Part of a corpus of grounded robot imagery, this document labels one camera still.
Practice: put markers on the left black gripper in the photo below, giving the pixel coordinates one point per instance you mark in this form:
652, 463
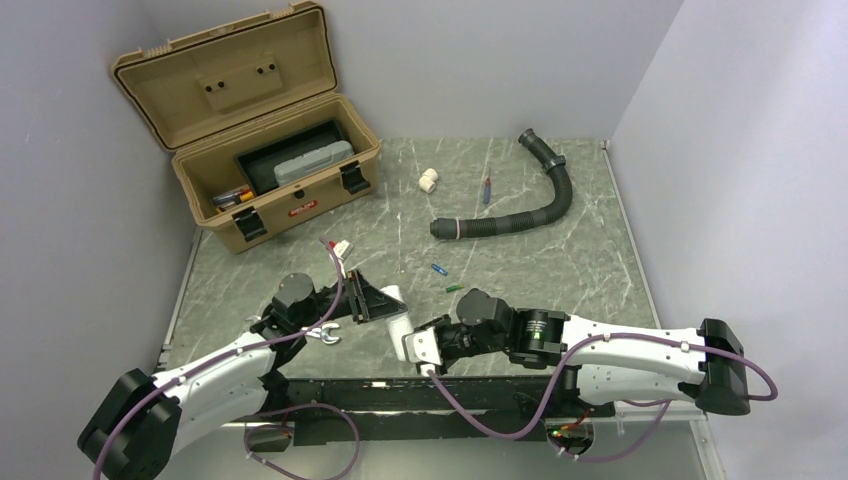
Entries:
369, 302

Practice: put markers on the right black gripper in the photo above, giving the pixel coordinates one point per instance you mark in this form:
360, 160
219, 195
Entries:
444, 320

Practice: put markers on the blue battery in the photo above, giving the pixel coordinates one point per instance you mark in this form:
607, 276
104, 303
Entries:
439, 270

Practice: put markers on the white remote control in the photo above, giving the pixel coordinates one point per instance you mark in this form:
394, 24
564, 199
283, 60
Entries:
399, 325

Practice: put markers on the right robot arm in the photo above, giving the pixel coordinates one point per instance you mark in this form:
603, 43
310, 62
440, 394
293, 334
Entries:
600, 362

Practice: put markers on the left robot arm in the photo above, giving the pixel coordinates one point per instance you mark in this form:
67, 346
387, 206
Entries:
145, 419

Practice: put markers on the silver open-end wrench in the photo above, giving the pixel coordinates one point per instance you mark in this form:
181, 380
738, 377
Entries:
324, 332

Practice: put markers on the white pipe fitting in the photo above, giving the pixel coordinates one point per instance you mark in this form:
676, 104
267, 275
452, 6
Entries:
428, 180

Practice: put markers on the grey plastic case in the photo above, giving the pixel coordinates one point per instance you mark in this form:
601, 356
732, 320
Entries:
293, 170

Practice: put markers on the orange black tool in toolbox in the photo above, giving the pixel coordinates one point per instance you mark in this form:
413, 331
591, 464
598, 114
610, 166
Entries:
232, 198

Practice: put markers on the black tray in toolbox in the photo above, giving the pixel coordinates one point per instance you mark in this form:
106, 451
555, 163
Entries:
257, 165

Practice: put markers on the tan plastic toolbox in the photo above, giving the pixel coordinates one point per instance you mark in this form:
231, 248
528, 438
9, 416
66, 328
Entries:
215, 94

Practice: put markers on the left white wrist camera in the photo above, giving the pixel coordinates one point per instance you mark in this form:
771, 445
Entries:
342, 249

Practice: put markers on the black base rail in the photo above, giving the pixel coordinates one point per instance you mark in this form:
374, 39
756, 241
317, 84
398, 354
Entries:
325, 410

